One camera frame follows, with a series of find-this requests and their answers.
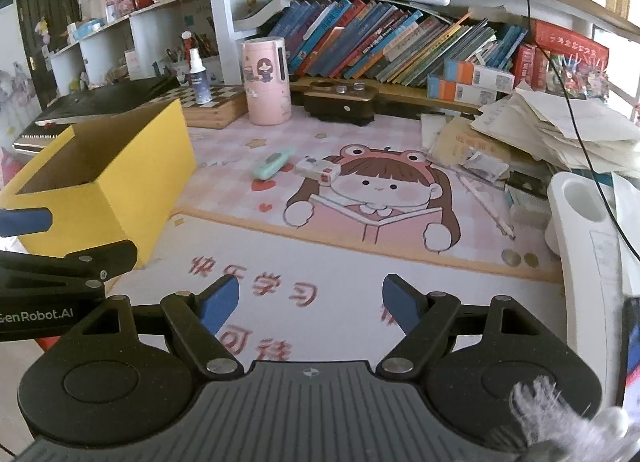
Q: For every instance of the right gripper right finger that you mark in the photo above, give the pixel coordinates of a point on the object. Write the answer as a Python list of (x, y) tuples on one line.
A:
[(425, 319)]

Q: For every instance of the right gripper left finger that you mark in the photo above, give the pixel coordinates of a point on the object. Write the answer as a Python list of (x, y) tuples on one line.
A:
[(192, 324)]

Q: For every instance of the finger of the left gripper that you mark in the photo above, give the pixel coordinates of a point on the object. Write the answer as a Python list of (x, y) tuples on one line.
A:
[(15, 223)]

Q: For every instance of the black electronic keyboard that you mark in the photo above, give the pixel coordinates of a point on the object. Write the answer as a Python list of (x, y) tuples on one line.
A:
[(87, 105)]

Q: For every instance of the silver coin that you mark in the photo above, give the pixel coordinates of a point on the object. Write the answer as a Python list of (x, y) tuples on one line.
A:
[(511, 257)]

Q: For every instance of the yellow cardboard box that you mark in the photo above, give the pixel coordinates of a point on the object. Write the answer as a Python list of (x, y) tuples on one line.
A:
[(106, 180)]

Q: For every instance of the gold coin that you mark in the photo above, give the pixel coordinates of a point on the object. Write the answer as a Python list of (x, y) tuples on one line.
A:
[(531, 260)]

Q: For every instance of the white pink pen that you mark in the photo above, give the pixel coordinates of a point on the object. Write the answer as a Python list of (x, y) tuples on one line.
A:
[(488, 206)]

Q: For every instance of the pink cartoon desk mat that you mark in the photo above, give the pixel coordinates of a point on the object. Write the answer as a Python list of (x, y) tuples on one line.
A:
[(311, 259)]

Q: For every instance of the mint green case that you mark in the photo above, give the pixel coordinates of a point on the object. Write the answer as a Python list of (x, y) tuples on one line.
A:
[(272, 164)]

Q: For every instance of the small white red box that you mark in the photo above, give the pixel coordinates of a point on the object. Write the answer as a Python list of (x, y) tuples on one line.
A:
[(319, 170)]

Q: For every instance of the white desk lamp base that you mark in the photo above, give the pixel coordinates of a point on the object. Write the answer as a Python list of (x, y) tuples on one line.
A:
[(592, 272)]

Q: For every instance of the stack of papers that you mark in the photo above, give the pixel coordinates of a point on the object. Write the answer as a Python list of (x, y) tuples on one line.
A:
[(568, 134)]

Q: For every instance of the wooden chessboard box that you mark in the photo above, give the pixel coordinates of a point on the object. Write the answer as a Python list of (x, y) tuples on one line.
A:
[(228, 103)]

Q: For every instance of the dark wooden organizer box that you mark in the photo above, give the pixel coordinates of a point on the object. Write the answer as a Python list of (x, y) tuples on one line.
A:
[(337, 101)]

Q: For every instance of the orange white box lower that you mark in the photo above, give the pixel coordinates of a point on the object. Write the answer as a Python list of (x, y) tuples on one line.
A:
[(438, 88)]

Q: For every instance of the orange white box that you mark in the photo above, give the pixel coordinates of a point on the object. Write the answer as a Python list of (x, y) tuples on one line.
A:
[(468, 73), (438, 88)]

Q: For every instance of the white spray bottle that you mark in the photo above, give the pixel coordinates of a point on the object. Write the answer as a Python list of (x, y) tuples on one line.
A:
[(199, 78)]

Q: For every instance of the white shelf unit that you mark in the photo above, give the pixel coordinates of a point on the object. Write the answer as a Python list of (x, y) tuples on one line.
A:
[(149, 32)]

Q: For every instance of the orange white box upper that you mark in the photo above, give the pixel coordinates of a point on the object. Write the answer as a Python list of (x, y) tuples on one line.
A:
[(468, 73)]

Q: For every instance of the pink cylindrical container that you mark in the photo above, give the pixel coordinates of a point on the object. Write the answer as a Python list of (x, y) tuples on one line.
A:
[(265, 81)]

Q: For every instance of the row of books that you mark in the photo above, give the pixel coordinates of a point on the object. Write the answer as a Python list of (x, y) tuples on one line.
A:
[(397, 44)]

